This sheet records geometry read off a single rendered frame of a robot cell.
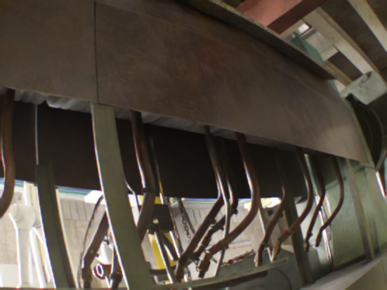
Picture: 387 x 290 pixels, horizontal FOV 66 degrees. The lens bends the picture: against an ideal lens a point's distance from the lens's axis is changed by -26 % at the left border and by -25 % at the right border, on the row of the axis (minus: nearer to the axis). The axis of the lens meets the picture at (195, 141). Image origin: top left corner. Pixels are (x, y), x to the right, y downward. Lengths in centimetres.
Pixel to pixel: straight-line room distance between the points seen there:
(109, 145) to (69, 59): 17
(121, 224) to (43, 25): 38
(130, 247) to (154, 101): 28
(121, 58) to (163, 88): 10
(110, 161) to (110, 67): 18
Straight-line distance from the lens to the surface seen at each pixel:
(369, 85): 238
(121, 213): 53
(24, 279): 222
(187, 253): 94
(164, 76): 73
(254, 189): 98
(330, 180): 173
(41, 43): 62
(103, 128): 58
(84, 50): 65
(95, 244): 79
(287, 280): 159
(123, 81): 66
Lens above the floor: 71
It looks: 25 degrees up
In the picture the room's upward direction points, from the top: 15 degrees counter-clockwise
